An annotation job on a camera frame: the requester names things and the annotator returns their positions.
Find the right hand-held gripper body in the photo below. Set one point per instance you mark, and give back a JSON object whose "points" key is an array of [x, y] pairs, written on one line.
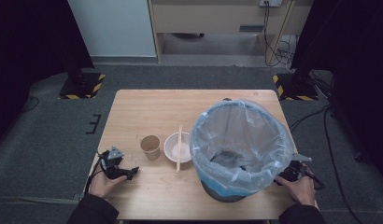
{"points": [[292, 172]]}

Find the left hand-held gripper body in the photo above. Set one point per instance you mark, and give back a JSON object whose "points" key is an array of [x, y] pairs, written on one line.
{"points": [[113, 158]]}

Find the brown paper cup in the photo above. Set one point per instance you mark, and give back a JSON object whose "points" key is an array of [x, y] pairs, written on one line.
{"points": [[150, 146]]}

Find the white disposable bowl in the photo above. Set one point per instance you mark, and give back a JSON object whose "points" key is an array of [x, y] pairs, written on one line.
{"points": [[172, 149]]}

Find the trash bin with plastic liner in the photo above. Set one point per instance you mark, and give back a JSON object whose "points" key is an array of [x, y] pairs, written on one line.
{"points": [[242, 130]]}

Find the dark grey trash bin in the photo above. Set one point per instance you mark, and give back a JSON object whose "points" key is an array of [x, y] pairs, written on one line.
{"points": [[225, 198]]}

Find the person's right hand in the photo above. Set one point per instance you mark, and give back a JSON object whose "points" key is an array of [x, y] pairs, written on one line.
{"points": [[300, 189]]}

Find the person's left hand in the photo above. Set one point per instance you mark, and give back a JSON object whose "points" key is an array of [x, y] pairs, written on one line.
{"points": [[102, 185]]}

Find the grey floor tape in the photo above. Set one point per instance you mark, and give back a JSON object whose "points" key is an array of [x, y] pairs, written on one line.
{"points": [[77, 196]]}

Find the black striped stand base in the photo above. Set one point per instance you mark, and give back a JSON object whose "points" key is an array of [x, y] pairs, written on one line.
{"points": [[295, 88], [83, 87]]}

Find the black curtain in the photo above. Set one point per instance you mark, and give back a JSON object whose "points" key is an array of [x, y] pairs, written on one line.
{"points": [[351, 62], [31, 46]]}

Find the white panel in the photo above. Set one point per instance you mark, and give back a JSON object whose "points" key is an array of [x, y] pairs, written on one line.
{"points": [[115, 28]]}

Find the wall power outlet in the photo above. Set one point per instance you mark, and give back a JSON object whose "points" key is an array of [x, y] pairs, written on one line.
{"points": [[270, 2]]}

